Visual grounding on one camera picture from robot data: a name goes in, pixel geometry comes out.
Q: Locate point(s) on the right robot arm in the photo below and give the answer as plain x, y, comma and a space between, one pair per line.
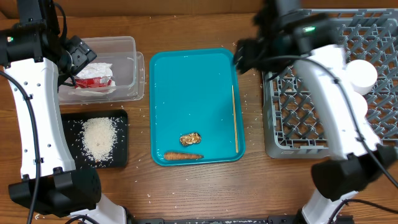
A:
357, 156

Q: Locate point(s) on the clear plastic bin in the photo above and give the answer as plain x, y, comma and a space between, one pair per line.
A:
128, 71

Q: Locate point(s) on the white printed paper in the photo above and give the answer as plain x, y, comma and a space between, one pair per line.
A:
96, 70

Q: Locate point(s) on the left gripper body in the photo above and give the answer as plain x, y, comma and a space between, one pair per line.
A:
78, 56

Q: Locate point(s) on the red snack wrapper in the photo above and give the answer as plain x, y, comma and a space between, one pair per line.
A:
97, 82

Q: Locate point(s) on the wooden chopstick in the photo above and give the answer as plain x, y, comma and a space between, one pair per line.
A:
234, 117

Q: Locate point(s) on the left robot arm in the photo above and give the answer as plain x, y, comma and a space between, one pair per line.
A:
37, 57

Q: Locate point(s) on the small white plate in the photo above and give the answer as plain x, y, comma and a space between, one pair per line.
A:
359, 104

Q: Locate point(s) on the pile of white rice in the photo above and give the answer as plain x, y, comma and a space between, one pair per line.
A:
98, 138

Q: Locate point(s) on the grey dishwasher rack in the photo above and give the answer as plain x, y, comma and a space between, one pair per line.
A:
292, 129

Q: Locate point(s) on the white bowl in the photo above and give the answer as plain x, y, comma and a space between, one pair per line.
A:
362, 75

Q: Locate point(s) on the teal serving tray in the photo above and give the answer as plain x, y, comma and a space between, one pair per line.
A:
190, 92

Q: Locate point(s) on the carrot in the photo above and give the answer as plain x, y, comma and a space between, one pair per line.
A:
178, 156

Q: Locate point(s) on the brown food scrap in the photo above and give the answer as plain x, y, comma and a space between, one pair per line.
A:
189, 139

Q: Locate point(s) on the black tray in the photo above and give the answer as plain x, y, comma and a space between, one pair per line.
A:
73, 128

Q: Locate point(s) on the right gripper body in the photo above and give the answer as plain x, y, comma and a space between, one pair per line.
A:
253, 60

